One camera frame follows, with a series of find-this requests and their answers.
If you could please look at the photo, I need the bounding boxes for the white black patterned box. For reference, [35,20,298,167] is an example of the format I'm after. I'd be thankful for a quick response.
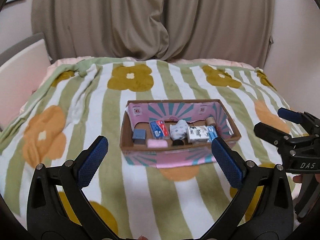
[187,126,209,144]

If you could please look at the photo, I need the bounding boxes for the beige cosmetic jar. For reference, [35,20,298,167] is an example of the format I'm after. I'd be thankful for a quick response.
[206,116,216,126]

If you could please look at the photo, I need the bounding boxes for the black KANS jar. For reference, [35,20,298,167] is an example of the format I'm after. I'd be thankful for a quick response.
[172,139,184,146]

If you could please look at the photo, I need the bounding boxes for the white patterned sock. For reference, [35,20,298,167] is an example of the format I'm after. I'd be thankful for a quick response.
[169,120,188,140]

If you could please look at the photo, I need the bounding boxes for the blue cosmetic box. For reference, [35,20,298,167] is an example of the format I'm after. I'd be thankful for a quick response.
[132,128,146,145]

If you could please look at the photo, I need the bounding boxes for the pink fluffy headband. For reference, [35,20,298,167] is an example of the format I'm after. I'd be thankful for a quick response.
[146,139,168,148]

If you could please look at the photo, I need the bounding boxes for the red blue floss pack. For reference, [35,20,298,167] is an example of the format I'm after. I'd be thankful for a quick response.
[149,120,170,140]

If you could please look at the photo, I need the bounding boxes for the white blue medicine box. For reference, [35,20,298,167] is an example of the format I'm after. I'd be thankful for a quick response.
[207,126,219,142]

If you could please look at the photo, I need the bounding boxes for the person's right hand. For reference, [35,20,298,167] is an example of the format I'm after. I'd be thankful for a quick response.
[292,172,320,184]

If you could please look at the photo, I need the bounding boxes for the pink cardboard box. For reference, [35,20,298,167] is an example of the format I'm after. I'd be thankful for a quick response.
[120,99,241,168]

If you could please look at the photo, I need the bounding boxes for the green striped floral blanket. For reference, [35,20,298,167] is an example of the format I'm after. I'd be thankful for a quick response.
[1,58,305,239]

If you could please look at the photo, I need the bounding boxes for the white padded headboard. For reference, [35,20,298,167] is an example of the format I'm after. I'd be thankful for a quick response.
[0,33,51,129]

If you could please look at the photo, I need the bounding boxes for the beige curtain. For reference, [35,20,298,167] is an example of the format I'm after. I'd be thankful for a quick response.
[31,0,274,67]

